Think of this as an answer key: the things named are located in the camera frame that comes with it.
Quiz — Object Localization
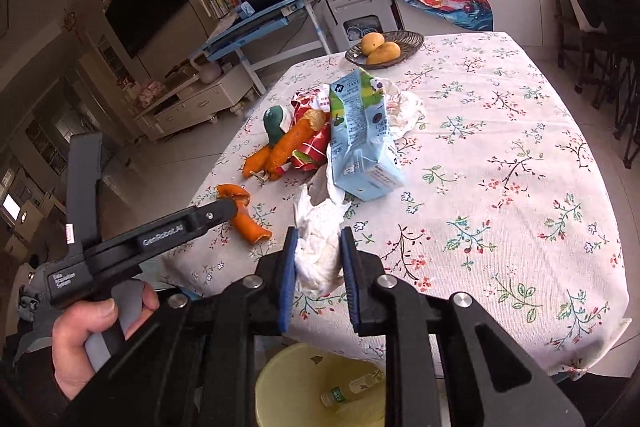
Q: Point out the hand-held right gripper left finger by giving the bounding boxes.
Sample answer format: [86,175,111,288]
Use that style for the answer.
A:
[60,227,301,427]

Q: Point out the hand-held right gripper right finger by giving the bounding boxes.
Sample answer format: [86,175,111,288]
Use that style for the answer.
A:
[339,227,586,427]

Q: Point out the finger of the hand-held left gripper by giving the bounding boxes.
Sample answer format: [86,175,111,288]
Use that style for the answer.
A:
[66,132,104,254]
[85,199,239,280]

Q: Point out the white tissue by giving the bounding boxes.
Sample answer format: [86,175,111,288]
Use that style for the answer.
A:
[292,184,353,295]

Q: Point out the curved orange carrot peel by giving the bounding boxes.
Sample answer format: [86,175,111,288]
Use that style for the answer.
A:
[216,183,273,245]

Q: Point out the yellow plastic bin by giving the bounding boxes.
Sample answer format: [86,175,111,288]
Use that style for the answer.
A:
[255,342,388,427]

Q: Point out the light blue milk carton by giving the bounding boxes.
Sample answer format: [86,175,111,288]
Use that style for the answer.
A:
[327,68,406,202]

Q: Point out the white wrapping paper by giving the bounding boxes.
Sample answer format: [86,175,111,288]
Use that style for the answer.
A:
[305,84,426,208]

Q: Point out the person's left hand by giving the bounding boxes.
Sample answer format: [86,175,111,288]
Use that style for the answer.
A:
[52,282,161,400]

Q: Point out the clear bottle with green label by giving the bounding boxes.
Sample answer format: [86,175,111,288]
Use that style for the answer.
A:
[320,369,386,408]

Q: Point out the pink flower bunch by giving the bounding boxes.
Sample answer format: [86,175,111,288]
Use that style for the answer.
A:
[137,79,168,106]

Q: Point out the red snack bag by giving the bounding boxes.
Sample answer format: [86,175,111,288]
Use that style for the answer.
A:
[290,89,333,172]

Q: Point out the white television cabinet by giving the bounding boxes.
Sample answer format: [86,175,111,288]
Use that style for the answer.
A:
[132,67,253,142]

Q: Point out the dark green vegetable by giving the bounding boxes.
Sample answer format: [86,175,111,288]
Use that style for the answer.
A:
[263,105,291,148]

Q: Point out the floral tablecloth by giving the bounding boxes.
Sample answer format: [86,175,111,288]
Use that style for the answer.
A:
[160,31,632,378]

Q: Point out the black flat television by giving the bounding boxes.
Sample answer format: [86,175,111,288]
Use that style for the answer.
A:
[104,0,189,60]

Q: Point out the blue study desk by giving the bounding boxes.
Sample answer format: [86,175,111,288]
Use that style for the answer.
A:
[189,0,331,95]

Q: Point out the yellow mango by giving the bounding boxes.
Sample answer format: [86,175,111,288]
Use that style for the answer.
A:
[361,33,386,56]
[367,42,402,65]

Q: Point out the dark woven basket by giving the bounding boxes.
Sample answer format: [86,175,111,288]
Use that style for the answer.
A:
[345,31,426,68]

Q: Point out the white plastic stool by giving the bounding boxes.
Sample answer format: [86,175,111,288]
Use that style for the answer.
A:
[330,0,396,52]

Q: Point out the dark wooden chair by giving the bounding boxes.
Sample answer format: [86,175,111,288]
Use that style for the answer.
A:
[537,0,608,95]

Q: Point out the black folding chair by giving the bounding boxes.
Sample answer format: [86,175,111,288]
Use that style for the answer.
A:
[590,42,640,170]

